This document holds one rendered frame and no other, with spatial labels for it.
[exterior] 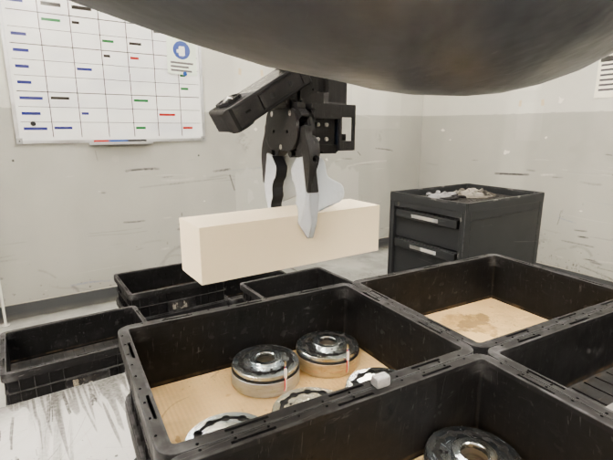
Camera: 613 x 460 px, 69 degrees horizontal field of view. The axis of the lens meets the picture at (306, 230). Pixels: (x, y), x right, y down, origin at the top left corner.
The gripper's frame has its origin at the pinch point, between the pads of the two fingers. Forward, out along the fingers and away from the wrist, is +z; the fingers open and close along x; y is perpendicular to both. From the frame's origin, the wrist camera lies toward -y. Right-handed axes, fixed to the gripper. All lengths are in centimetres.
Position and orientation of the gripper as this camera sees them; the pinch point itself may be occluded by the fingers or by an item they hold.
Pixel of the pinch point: (287, 224)
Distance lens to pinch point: 53.4
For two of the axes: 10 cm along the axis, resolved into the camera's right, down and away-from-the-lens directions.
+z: 0.0, 9.8, 2.2
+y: 8.3, -1.2, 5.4
